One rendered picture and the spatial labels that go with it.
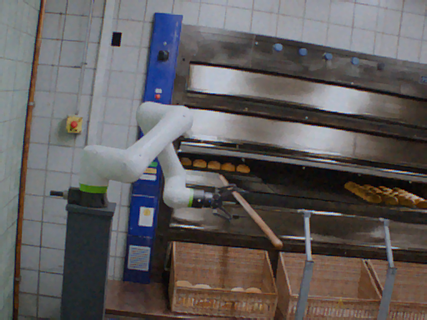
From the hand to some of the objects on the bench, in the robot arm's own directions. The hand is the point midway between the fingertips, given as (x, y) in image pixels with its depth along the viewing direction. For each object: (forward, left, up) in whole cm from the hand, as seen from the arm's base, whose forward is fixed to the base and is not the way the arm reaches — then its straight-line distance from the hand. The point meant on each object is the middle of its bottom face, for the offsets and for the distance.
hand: (244, 203), depth 327 cm
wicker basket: (-2, +28, -62) cm, 68 cm away
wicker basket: (+60, +28, -62) cm, 91 cm away
